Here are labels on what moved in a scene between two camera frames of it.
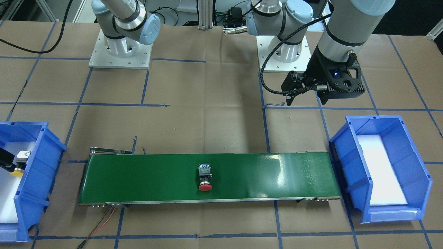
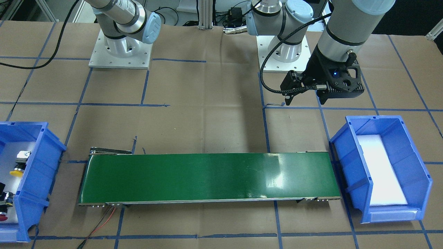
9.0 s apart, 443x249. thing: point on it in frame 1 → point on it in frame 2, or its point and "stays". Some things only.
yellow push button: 21,160 stays
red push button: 205,176 → 6,201
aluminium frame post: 205,16 stays
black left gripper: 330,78 stays
